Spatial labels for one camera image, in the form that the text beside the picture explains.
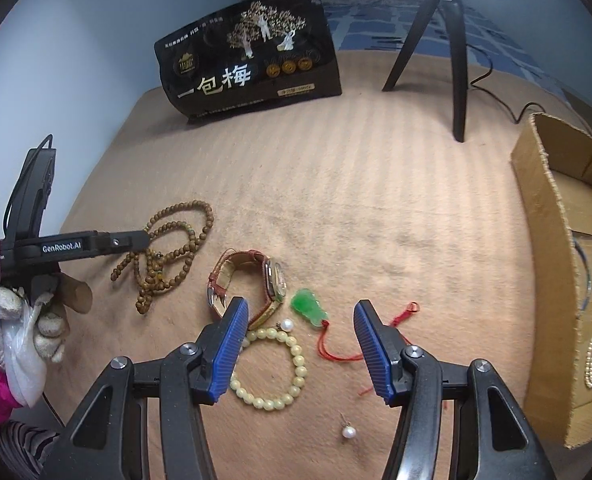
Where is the brown strap wristwatch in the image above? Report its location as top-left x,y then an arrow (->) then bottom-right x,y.
206,248 -> 288,331

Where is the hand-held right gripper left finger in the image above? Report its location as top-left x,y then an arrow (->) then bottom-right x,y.
41,296 -> 251,480

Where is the black snack bag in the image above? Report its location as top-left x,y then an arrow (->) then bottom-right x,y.
153,0 -> 343,121

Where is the black cable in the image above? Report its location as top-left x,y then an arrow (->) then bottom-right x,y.
463,42 -> 548,125

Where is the brown cylinder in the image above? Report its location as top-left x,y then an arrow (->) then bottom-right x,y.
57,272 -> 93,314

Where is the cardboard box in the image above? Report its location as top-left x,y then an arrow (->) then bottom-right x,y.
509,112 -> 592,450

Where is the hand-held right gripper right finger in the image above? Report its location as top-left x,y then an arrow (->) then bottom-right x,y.
352,299 -> 559,480

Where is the black tripod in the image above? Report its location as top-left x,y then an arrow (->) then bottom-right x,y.
381,0 -> 470,144

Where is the blue patterned bedsheet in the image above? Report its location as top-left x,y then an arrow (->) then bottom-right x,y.
321,0 -> 577,92

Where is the brown wooden bead necklace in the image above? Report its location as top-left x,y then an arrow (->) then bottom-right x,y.
110,200 -> 216,316

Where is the pale yellow bead bracelet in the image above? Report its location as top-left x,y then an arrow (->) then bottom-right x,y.
229,327 -> 307,410

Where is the striped clothing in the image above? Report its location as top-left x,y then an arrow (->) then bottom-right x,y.
0,420 -> 63,477

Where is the green jade pendant red cord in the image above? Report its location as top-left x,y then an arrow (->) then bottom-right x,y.
289,287 -> 421,397

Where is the white plastic bag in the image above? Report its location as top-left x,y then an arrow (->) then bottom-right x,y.
3,305 -> 48,409

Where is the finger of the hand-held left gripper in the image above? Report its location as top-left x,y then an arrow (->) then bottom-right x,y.
96,229 -> 152,257

